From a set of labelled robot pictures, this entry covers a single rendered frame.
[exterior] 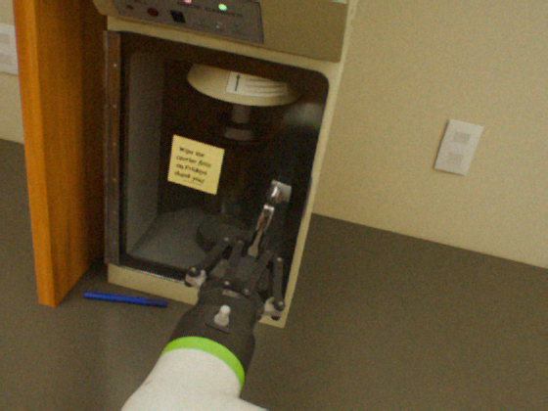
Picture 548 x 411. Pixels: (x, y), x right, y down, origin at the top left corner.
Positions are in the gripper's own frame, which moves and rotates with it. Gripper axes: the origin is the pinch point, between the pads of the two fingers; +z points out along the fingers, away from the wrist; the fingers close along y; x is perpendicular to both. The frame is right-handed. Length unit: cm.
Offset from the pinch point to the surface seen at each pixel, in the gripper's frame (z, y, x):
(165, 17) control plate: 0.8, 20.1, -25.5
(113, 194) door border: 4.2, 23.8, 5.1
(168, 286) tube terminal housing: 5.3, 11.6, 19.9
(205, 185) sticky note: 4.1, 10.2, -2.6
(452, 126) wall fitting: 48, -28, -10
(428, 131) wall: 48, -24, -7
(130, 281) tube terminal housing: 5.3, 18.3, 22.1
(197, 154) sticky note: 4.1, 12.6, -7.1
